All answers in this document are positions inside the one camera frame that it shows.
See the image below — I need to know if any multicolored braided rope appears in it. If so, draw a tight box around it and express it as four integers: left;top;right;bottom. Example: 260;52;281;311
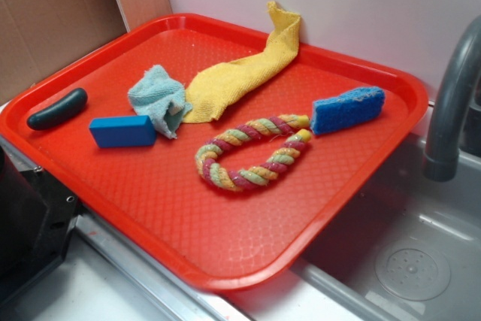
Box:
194;114;313;192

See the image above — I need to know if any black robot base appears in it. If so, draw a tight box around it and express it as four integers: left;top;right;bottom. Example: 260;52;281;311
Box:
1;150;78;304

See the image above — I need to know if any red plastic tray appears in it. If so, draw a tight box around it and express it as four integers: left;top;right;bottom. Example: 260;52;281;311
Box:
1;14;428;291

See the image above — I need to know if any yellow cloth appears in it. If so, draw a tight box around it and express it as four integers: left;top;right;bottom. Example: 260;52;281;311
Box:
183;2;301;124

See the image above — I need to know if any light blue cloth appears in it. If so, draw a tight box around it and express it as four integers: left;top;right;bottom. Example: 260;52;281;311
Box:
127;65;192;139

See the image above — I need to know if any blue rectangular block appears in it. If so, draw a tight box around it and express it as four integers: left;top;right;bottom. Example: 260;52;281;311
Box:
89;116;156;148

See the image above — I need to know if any blue sponge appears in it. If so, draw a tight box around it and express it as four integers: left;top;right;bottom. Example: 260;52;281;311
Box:
310;86;386;135

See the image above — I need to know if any dark green pickle toy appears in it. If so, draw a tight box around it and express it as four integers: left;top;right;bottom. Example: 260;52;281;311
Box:
26;88;88;131

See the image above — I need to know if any grey faucet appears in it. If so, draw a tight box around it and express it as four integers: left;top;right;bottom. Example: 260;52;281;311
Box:
422;17;480;182

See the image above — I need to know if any grey plastic sink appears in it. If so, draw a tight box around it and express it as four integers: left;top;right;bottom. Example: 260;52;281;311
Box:
228;137;480;320

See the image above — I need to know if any sink drain strainer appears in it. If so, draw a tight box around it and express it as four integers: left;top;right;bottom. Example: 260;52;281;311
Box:
374;246;451;301

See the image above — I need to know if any brown cardboard panel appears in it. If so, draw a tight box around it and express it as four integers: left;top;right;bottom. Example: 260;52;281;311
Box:
1;0;126;103

